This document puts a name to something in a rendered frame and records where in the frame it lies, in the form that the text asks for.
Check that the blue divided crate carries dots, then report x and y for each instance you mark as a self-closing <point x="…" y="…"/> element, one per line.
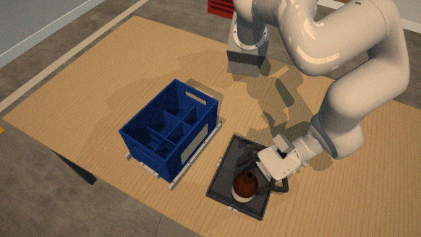
<point x="175" y="120"/>

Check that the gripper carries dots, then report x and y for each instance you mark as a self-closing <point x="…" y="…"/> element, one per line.
<point x="273" y="166"/>

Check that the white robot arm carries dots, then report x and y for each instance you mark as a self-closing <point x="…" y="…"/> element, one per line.
<point x="318" y="48"/>

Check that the brown glass bottle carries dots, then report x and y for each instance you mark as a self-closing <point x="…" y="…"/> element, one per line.
<point x="244" y="187"/>

